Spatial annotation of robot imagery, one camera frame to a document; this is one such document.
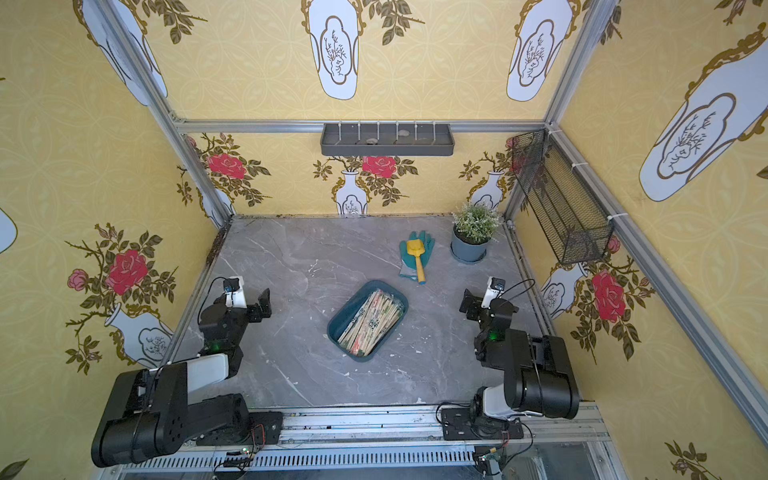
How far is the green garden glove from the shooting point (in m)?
1.05

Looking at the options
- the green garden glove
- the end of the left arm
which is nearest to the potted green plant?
the green garden glove

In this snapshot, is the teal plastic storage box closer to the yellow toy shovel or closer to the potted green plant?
the yellow toy shovel

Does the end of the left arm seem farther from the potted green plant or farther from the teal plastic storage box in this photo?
the potted green plant

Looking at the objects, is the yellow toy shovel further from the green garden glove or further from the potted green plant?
A: the potted green plant

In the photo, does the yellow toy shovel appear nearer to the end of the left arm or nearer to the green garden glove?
the green garden glove

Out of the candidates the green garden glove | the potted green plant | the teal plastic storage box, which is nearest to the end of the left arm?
the teal plastic storage box

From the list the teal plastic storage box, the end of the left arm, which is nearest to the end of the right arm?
the teal plastic storage box

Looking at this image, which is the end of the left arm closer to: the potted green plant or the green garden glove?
the green garden glove

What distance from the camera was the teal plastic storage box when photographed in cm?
86

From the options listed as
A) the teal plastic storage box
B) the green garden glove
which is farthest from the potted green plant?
the teal plastic storage box

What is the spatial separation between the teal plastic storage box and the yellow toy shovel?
0.35 ft

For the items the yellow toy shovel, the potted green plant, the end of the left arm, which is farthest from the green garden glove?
the end of the left arm

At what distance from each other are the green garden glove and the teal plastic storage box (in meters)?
0.10

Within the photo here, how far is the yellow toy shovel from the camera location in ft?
3.42
